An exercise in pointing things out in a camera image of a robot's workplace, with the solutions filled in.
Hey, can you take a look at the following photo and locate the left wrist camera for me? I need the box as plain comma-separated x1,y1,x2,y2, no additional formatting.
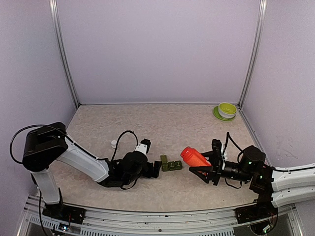
135,139,151,155

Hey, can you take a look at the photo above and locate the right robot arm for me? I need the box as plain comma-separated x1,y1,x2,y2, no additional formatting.
189,134,315,218

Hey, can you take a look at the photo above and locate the front aluminium rail base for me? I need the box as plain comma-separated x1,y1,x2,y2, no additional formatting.
15,196,304,236

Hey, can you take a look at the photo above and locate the green pill organizer box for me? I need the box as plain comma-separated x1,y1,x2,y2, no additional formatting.
160,155,183,172

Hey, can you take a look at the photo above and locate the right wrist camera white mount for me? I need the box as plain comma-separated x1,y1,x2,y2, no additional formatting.
212,139,226,162

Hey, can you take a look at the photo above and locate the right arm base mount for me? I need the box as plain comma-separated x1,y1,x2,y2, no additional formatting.
234,194,279,224

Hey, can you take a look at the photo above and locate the lime green bowl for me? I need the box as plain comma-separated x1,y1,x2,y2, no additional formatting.
219,103,237,112

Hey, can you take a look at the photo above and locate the aluminium frame post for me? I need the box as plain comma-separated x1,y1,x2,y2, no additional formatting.
238,0,267,110
49,0,81,110

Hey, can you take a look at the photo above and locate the white bowl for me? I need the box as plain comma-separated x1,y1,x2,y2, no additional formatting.
218,108,237,119

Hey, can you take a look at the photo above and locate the left aluminium frame post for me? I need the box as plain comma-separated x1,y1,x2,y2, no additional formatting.
49,0,81,110

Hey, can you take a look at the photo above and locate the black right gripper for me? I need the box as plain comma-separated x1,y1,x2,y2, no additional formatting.
189,150,253,186

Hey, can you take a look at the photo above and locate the small white pill bottle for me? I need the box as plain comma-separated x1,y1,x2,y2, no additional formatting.
111,140,117,148

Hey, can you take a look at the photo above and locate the green plate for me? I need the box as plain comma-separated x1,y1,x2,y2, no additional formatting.
213,106,236,121

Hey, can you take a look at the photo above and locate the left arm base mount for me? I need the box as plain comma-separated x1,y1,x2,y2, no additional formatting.
42,195,86,225

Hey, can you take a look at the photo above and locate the orange pill bottle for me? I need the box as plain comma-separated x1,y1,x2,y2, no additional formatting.
180,147,211,167

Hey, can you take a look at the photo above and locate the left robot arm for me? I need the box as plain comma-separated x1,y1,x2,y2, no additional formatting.
9,122,161,219

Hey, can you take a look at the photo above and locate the right aluminium frame post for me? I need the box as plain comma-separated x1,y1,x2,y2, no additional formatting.
238,0,267,110

